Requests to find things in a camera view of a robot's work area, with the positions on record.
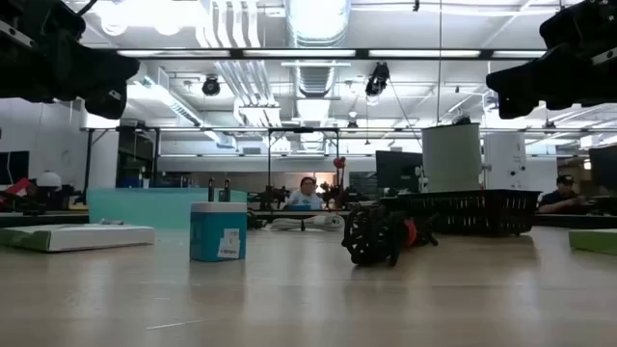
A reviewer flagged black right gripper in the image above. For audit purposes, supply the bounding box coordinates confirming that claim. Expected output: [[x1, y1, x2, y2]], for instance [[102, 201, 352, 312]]
[[485, 0, 617, 120]]

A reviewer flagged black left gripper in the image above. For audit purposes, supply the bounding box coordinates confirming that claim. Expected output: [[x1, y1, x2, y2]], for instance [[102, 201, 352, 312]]
[[0, 0, 141, 120]]

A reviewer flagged black mesh basket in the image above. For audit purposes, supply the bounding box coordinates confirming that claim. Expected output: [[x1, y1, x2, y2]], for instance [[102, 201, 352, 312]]
[[398, 188, 543, 238]]

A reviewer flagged blue white charger plug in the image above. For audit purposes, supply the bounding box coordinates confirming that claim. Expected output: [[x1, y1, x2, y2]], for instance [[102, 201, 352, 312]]
[[189, 176, 249, 263]]

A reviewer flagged black wheeled gadget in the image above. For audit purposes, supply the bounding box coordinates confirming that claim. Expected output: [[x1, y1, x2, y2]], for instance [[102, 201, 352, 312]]
[[340, 202, 440, 268]]

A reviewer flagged white cable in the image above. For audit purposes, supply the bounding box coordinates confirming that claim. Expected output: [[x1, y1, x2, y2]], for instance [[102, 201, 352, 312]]
[[268, 213, 346, 233]]

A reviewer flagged teal plastic bin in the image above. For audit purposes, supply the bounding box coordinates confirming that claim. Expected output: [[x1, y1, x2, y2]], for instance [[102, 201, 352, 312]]
[[87, 187, 249, 230]]

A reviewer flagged translucent jug with black rim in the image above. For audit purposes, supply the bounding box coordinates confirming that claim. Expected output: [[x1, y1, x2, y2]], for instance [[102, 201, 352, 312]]
[[420, 115, 483, 194]]

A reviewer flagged white dome lamp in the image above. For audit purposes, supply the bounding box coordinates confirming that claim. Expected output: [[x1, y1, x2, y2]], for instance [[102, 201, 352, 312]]
[[36, 170, 63, 189]]

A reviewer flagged person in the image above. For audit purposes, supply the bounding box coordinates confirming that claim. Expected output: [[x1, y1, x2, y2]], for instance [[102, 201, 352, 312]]
[[536, 173, 588, 215], [282, 175, 326, 212]]

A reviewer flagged black computer monitor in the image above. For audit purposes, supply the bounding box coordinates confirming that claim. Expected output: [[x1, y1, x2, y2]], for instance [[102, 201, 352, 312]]
[[375, 149, 424, 190], [0, 149, 31, 186], [588, 145, 617, 192]]

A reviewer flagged white flat box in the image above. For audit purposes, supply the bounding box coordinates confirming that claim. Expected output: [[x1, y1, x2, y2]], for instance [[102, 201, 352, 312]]
[[0, 223, 156, 254]]

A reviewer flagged green flat box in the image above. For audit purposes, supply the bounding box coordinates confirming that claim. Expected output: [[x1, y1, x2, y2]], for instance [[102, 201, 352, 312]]
[[568, 228, 617, 256]]

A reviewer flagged red desk lamp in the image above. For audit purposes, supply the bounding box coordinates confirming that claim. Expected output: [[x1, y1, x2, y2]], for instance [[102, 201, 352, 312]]
[[332, 155, 348, 209]]

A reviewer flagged white wall appliance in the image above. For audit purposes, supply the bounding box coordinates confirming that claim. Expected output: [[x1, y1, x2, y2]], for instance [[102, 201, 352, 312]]
[[482, 131, 528, 191]]

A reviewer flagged black overhead frame bar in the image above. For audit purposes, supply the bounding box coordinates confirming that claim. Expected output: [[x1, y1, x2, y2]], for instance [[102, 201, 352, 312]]
[[79, 46, 550, 62]]

